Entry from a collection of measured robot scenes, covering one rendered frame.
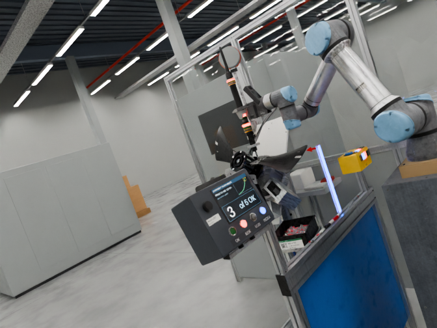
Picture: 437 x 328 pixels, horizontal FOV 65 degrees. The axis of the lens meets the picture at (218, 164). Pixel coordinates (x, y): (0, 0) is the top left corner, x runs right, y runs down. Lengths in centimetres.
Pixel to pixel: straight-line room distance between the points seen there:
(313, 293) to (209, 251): 58
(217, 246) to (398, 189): 75
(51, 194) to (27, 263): 121
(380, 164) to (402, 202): 91
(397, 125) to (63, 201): 632
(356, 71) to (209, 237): 80
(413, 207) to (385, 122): 33
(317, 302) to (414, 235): 44
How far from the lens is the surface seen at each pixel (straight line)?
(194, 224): 96
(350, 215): 169
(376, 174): 233
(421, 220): 144
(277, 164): 166
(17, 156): 1392
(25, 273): 682
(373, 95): 133
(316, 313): 144
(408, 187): 140
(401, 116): 128
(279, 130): 214
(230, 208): 100
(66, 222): 700
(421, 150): 144
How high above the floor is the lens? 138
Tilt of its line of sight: 4 degrees down
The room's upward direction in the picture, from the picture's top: 20 degrees counter-clockwise
